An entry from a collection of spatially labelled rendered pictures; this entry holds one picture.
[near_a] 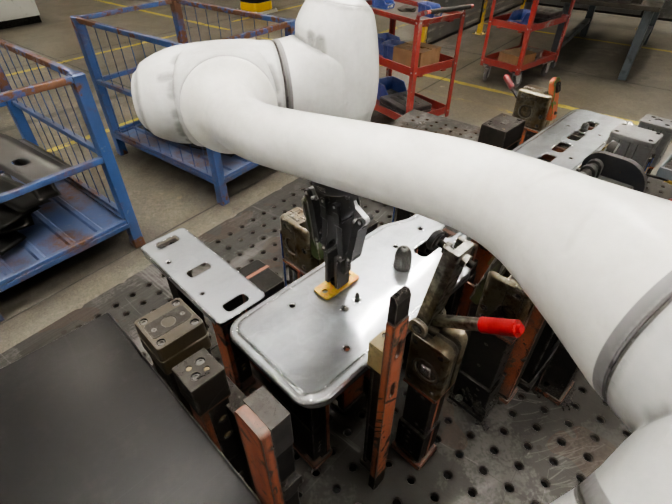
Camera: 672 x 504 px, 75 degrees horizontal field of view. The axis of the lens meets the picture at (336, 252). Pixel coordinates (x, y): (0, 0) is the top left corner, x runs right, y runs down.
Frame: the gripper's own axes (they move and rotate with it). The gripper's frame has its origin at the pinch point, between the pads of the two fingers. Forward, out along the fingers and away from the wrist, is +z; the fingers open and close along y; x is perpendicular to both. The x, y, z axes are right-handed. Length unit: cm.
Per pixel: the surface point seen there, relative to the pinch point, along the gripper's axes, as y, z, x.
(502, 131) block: -9, 2, 76
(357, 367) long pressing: 14.8, 4.3, -10.5
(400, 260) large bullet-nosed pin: 5.5, 1.9, 11.1
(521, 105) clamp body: -16, 3, 102
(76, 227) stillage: -191, 88, -6
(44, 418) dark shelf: -7.1, 1.7, -46.1
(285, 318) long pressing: -0.5, 4.6, -11.7
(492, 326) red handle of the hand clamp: 28.5, -8.5, -1.0
